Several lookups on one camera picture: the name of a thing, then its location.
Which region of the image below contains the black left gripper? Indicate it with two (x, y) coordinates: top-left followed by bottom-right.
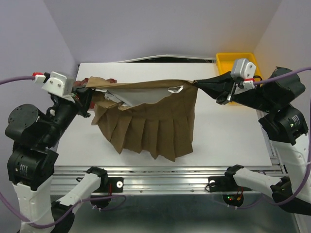
(44, 81), (96, 143)

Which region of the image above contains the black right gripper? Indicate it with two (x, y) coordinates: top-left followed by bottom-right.
(196, 69), (278, 113)

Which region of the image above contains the red plaid skirt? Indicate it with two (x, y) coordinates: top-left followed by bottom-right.
(72, 77), (128, 112)

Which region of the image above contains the tan skirt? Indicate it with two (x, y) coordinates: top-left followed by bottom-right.
(92, 80), (198, 161)

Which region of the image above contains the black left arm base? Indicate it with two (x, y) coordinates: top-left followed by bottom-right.
(94, 177), (124, 194)

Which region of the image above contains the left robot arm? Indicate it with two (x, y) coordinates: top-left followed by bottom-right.
(5, 87), (108, 233)

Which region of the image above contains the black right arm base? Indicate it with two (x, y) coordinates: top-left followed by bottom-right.
(205, 176), (252, 193)

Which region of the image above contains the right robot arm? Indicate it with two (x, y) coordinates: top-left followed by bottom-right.
(194, 67), (311, 216)

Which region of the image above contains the yellow plastic bin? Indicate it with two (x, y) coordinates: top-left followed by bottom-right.
(216, 53), (262, 106)

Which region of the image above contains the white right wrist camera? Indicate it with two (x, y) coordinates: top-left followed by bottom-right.
(230, 58), (257, 79)

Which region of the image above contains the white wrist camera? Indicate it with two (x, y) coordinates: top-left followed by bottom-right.
(230, 58), (257, 79)
(42, 71), (74, 97)

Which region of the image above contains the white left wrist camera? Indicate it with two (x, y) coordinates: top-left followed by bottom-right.
(42, 71), (74, 97)

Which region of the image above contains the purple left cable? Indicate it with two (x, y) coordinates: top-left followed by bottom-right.
(0, 71), (127, 230)

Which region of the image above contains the purple cable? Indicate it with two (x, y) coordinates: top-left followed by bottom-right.
(0, 71), (127, 230)
(211, 67), (311, 210)

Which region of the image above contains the aluminium rail frame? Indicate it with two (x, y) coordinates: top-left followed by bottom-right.
(28, 145), (304, 233)

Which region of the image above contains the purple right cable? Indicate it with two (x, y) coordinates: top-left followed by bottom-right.
(211, 67), (311, 210)

